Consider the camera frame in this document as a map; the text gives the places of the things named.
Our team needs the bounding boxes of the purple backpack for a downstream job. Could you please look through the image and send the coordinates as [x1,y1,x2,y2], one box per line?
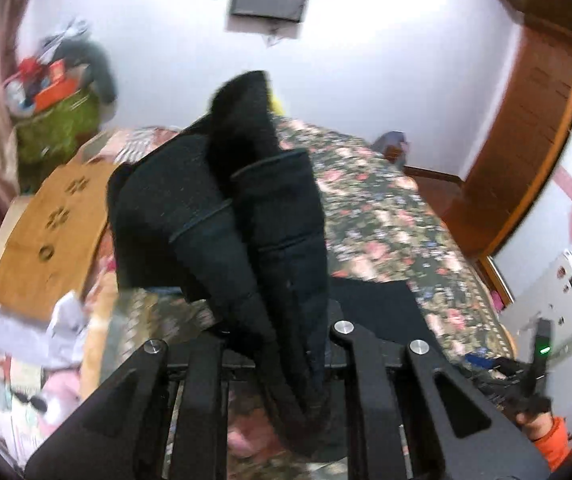
[371,131,408,162]

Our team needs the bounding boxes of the green cloth covered table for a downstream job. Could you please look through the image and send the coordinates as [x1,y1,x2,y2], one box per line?
[14,90,100,194]

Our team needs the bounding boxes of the white cloth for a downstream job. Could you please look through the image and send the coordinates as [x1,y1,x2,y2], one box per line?
[0,292,88,370]

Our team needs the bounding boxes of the wooden door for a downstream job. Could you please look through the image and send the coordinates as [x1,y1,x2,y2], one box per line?
[446,0,572,260]

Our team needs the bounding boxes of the orange box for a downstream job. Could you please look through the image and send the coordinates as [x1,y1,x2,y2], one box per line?
[34,78,77,113]

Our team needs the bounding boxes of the right hand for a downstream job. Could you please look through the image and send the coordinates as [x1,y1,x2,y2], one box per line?
[515,412,554,441]

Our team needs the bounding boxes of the wooden lap desk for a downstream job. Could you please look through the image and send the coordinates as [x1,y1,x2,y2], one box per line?
[0,160,116,322]

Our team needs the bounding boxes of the grey neck pillow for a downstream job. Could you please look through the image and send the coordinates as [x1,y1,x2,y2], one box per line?
[52,38,118,105]

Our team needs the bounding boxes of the striped patchwork blanket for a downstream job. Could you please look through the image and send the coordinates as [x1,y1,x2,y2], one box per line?
[89,126,182,165]

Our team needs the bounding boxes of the black pants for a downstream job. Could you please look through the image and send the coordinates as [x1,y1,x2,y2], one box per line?
[107,72,435,456]

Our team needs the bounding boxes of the yellow pillow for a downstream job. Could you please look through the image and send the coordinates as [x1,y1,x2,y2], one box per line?
[269,88,286,117]

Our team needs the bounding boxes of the floral bedspread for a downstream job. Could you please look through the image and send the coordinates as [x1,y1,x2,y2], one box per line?
[80,117,515,396]

